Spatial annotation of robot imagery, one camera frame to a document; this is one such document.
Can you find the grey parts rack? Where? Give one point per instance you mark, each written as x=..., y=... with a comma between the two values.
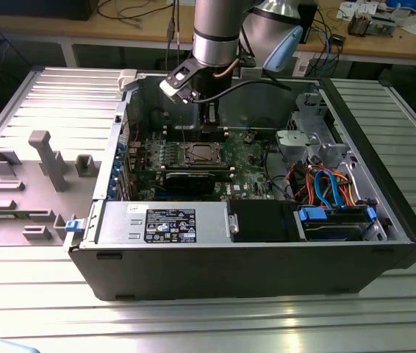
x=28, y=198

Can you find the large black box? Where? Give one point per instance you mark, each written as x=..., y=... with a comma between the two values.
x=39, y=9

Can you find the thin metal locking lever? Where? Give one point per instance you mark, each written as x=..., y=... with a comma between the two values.
x=184, y=137
x=204, y=159

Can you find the green RAM stick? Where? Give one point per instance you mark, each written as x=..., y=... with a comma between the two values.
x=4, y=215

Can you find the CPU socket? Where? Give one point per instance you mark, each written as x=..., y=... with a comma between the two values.
x=224, y=159

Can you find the black power supply label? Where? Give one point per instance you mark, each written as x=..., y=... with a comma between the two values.
x=171, y=226

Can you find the metal heat sink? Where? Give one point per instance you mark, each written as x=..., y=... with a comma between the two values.
x=356, y=25

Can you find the silver metal drive cage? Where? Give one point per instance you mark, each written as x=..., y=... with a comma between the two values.
x=296, y=141

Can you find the blue case latch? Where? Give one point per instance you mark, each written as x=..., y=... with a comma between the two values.
x=74, y=226

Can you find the wooden desk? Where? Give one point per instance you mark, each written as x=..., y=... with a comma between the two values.
x=395, y=46

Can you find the white paper label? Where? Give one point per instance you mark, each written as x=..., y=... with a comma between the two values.
x=302, y=68

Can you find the black graphics card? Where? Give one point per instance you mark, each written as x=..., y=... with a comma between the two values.
x=189, y=182

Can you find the small black adapter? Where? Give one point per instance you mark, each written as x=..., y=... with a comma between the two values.
x=338, y=39

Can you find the hard disk in blue carrier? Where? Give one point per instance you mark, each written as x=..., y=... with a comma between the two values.
x=333, y=229

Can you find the green motherboard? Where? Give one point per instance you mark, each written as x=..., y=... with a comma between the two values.
x=246, y=173

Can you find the black PC case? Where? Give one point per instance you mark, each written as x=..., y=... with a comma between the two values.
x=230, y=272

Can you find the silver metal hinge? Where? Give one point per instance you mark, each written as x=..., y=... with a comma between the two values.
x=233, y=223

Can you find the upright black box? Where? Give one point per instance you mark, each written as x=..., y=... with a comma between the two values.
x=309, y=35

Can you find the silver power supply unit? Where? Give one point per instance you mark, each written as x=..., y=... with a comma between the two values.
x=120, y=220

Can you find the small grey camera box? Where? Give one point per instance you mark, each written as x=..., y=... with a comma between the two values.
x=251, y=73

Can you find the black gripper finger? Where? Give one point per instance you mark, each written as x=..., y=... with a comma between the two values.
x=204, y=118

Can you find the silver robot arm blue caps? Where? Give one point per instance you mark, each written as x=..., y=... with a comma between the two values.
x=215, y=36

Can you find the white camera with black bracket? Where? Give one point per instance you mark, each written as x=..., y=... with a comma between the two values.
x=169, y=86

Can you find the grey electronic device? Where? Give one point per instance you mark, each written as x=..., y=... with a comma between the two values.
x=380, y=25

